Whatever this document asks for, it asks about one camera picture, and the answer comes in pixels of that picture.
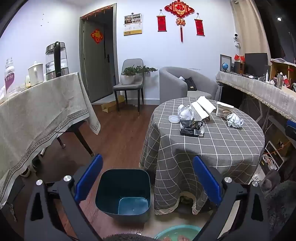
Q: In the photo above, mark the flat cardboard box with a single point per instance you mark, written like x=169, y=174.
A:
x=109, y=107

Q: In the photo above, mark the wall calendar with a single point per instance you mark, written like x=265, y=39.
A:
x=133, y=24

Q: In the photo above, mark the dark fuzzy clothing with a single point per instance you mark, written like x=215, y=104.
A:
x=284, y=204

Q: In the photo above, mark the beige curtain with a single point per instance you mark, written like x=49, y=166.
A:
x=252, y=27

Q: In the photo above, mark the small red flags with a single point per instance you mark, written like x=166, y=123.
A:
x=239, y=58

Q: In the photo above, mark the glass electric kettle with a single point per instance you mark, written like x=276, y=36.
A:
x=56, y=60

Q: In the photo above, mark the black bag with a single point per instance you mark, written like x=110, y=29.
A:
x=190, y=83

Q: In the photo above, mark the dark wooden table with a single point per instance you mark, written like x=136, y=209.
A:
x=84, y=141

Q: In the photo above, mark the white cardboard box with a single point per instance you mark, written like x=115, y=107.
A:
x=203, y=105

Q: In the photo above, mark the plastic jar with purple label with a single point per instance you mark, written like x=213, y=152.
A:
x=9, y=78

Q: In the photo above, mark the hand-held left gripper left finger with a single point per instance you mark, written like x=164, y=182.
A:
x=89, y=178

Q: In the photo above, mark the white security camera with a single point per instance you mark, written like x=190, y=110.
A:
x=236, y=40

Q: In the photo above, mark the red knot wall ornament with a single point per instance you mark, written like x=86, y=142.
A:
x=179, y=8

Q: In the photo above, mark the grey armchair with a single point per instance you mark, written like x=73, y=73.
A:
x=171, y=83

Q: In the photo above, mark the black monitor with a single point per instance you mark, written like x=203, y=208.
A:
x=255, y=63

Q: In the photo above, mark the wooden crate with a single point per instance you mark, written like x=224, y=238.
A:
x=275, y=69

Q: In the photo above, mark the black snack packet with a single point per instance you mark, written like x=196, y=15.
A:
x=190, y=129

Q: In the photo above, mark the white ceramic pot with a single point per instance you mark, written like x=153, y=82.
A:
x=35, y=74

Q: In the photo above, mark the grey door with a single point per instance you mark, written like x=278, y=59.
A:
x=97, y=69

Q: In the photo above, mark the red wall scroll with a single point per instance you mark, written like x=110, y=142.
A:
x=199, y=27
x=161, y=23

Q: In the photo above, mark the beige tablecloth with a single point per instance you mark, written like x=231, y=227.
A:
x=41, y=111

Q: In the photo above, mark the grey checked tablecloth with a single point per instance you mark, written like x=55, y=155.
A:
x=219, y=148

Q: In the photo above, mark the picture frame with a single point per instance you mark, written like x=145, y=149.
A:
x=225, y=58

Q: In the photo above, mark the grey chair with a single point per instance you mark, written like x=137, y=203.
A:
x=133, y=63

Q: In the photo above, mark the small globe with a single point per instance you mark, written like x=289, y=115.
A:
x=225, y=66

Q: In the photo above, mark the white plastic lid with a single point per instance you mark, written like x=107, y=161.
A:
x=174, y=119

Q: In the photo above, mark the potted plant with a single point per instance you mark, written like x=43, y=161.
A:
x=127, y=78

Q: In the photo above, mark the white paper ball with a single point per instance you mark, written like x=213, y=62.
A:
x=234, y=121

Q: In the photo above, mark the teal basin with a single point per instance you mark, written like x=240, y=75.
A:
x=175, y=231

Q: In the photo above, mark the beige fringed counter cloth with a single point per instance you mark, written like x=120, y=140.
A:
x=254, y=89

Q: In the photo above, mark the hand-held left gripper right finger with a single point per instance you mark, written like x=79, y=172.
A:
x=207, y=180

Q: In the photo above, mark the dark blue trash bin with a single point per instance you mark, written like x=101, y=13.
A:
x=111, y=192

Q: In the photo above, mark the red door decoration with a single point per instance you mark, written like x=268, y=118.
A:
x=97, y=36

